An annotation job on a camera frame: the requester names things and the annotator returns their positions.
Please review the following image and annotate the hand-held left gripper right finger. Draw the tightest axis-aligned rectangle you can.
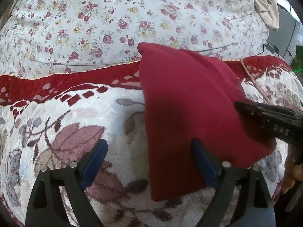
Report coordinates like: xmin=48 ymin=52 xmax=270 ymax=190
xmin=191 ymin=139 xmax=276 ymax=227

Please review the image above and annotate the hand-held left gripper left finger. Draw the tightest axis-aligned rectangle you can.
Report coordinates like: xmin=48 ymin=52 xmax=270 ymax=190
xmin=25 ymin=139 xmax=109 ymax=227

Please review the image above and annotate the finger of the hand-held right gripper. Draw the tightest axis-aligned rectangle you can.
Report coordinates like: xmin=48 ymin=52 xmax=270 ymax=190
xmin=234 ymin=102 xmax=303 ymax=123

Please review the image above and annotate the dark red garment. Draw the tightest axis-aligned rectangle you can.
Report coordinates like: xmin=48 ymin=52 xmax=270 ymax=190
xmin=137 ymin=42 xmax=277 ymax=202

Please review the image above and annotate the person's right hand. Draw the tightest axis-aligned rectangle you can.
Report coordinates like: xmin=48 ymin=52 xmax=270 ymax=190
xmin=283 ymin=143 xmax=303 ymax=194

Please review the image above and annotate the red bordered plush blanket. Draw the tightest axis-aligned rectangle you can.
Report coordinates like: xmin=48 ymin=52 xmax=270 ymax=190
xmin=0 ymin=55 xmax=303 ymax=227

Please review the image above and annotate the black power adapter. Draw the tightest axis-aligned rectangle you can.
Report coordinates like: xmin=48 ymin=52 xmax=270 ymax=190
xmin=266 ymin=43 xmax=280 ymax=54

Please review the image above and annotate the grey appliance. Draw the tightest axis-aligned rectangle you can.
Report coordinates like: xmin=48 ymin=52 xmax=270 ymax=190
xmin=276 ymin=2 xmax=303 ymax=63

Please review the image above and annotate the beige cloth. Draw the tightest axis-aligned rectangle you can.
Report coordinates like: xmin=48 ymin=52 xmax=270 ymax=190
xmin=239 ymin=0 xmax=280 ymax=30

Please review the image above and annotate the white floral quilt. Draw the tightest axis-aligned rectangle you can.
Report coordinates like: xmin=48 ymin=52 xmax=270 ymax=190
xmin=0 ymin=0 xmax=271 ymax=80

